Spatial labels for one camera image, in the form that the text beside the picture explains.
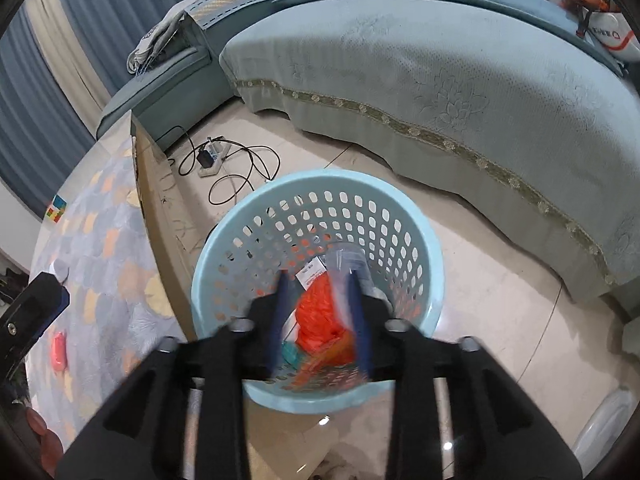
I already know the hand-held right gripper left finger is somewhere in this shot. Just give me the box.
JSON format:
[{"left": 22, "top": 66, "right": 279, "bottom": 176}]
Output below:
[{"left": 55, "top": 270, "right": 293, "bottom": 480}]

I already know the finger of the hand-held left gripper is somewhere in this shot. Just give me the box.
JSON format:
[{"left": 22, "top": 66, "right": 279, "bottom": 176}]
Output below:
[{"left": 0, "top": 272, "right": 71, "bottom": 387}]

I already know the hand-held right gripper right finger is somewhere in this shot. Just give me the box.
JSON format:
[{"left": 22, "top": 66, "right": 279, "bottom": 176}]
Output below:
[{"left": 346, "top": 270, "right": 583, "bottom": 480}]

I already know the orange plastic bag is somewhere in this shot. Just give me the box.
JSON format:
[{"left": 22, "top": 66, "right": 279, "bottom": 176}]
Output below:
[{"left": 295, "top": 272, "right": 357, "bottom": 361}]

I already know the white printed packet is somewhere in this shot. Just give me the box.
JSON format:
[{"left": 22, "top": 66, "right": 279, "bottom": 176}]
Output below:
[{"left": 295, "top": 257, "right": 329, "bottom": 289}]

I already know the clear plastic bottle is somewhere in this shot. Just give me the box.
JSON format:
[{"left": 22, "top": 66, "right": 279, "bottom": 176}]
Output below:
[{"left": 320, "top": 242, "right": 374, "bottom": 322}]

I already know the light blue plastic basket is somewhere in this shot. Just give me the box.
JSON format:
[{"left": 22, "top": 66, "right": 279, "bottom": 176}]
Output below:
[{"left": 190, "top": 170, "right": 446, "bottom": 415}]

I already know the red rounded object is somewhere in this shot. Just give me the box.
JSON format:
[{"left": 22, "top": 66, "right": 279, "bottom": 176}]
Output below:
[{"left": 22, "top": 407, "right": 64, "bottom": 477}]

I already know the coffee table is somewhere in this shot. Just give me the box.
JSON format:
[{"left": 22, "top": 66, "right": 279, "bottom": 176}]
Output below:
[{"left": 27, "top": 110, "right": 203, "bottom": 466}]

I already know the white power strip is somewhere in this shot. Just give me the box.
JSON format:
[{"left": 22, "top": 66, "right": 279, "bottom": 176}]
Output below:
[{"left": 197, "top": 141, "right": 232, "bottom": 177}]

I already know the blue sofa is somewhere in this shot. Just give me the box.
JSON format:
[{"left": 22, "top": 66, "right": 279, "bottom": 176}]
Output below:
[{"left": 95, "top": 0, "right": 640, "bottom": 321}]

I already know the white plastic object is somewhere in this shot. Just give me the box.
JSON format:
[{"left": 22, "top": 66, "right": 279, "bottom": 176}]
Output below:
[{"left": 572, "top": 387, "right": 634, "bottom": 472}]

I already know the beige curtain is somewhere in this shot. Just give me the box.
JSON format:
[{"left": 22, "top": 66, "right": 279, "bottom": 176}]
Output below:
[{"left": 25, "top": 0, "right": 116, "bottom": 111}]

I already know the grey blanket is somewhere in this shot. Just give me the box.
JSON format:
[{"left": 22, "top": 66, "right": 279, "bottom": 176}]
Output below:
[{"left": 126, "top": 0, "right": 221, "bottom": 75}]

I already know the power strip with cables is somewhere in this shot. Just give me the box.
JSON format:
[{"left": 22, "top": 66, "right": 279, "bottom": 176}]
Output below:
[{"left": 177, "top": 127, "right": 281, "bottom": 206}]

